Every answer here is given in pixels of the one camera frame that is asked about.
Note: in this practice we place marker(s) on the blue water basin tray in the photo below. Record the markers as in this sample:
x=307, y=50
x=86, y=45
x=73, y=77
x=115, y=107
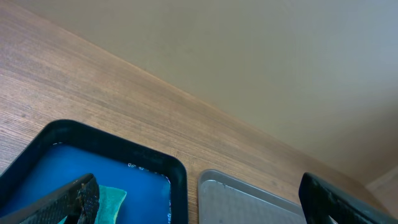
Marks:
x=155, y=183

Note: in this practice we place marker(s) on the green yellow sponge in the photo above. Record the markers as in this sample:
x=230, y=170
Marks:
x=102, y=207

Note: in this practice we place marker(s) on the dark brown serving tray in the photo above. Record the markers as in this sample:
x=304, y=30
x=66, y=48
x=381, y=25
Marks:
x=225, y=199

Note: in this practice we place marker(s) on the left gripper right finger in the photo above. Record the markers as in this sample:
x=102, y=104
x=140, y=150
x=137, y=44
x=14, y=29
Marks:
x=324, y=203

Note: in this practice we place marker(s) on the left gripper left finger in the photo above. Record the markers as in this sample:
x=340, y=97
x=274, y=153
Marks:
x=75, y=202

